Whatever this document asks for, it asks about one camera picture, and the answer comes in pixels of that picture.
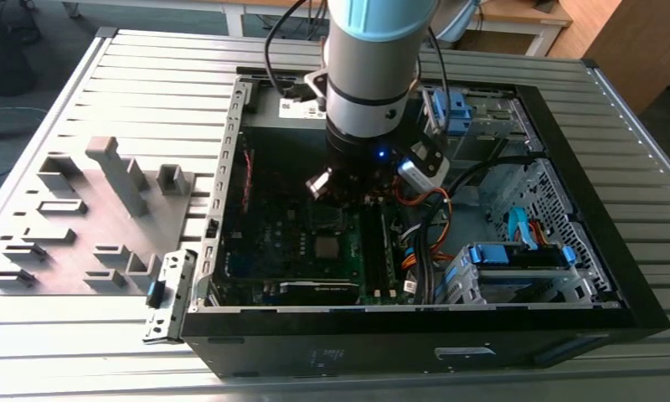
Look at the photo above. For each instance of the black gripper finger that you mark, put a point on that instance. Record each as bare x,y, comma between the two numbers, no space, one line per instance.
319,182

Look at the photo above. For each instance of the CPU with silver top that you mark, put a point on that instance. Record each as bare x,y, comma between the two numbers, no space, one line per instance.
327,247

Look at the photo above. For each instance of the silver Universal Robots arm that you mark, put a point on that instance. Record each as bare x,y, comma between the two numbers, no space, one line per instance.
367,75

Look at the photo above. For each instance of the CPU socket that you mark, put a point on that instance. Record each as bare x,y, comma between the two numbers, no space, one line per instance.
327,260

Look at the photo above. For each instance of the grey power supply unit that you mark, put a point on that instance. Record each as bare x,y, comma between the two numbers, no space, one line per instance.
278,146

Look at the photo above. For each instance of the black RAM slot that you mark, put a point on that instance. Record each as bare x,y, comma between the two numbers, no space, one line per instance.
369,251
382,251
375,251
389,251

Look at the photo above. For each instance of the green motherboard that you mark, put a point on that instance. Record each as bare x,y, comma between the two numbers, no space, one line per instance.
278,255

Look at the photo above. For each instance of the blue drive bay latch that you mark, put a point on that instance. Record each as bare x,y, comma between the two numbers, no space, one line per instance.
457,109

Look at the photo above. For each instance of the tall silver drive cage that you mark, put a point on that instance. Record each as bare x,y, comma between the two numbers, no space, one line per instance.
491,125

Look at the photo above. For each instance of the graphics card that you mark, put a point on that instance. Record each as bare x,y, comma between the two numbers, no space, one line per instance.
318,293

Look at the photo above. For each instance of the hard disk in blue carrier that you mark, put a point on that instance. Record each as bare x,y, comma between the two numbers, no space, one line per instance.
487,254

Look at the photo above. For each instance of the low silver disk bay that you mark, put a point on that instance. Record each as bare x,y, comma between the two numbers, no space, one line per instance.
463,289

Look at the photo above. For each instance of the pale blue teach pendant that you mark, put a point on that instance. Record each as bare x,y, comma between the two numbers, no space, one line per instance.
457,25

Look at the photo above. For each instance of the grey parts rack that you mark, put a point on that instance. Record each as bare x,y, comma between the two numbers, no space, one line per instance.
105,234

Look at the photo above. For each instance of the black open PC case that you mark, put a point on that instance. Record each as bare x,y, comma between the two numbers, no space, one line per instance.
367,347

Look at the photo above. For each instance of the white framed teal desk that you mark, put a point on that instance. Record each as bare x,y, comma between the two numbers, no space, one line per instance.
234,23

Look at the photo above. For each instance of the wooden cabinet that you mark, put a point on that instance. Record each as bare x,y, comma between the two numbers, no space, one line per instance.
637,50

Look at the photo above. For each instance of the silver camera black bracket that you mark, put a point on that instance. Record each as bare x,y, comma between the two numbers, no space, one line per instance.
418,178

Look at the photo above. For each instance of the camera on silver bracket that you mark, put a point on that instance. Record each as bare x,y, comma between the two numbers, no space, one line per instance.
314,81

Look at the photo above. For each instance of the metal card bracket blue latch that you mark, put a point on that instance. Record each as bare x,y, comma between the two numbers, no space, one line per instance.
173,268

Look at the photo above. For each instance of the wooden desk white frame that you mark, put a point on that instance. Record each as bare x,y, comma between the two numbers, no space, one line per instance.
525,12

